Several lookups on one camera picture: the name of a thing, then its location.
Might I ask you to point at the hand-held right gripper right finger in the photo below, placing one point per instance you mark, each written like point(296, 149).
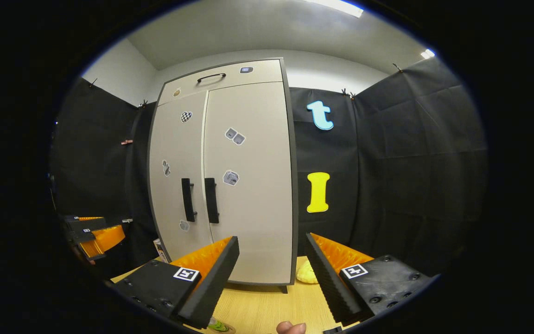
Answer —
point(329, 283)

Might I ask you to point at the white and grey cabinet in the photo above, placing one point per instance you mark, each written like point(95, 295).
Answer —
point(293, 185)

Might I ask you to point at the long ceiling light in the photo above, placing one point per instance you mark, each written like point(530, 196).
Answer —
point(336, 7)

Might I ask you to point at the green label bottle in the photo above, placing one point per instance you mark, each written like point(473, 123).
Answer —
point(218, 327)

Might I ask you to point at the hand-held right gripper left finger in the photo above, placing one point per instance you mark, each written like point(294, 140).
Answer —
point(211, 283)

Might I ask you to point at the small ceiling light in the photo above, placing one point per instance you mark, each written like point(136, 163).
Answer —
point(427, 54)

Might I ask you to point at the yellow bun-shaped toy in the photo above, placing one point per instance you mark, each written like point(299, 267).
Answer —
point(305, 274)

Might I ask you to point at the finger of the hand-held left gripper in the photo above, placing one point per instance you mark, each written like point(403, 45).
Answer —
point(86, 227)
point(104, 240)

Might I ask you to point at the beige cabinet drawer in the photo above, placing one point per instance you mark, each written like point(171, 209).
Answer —
point(257, 81)

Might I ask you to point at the white cabinet door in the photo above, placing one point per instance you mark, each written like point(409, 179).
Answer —
point(257, 222)
point(174, 199)

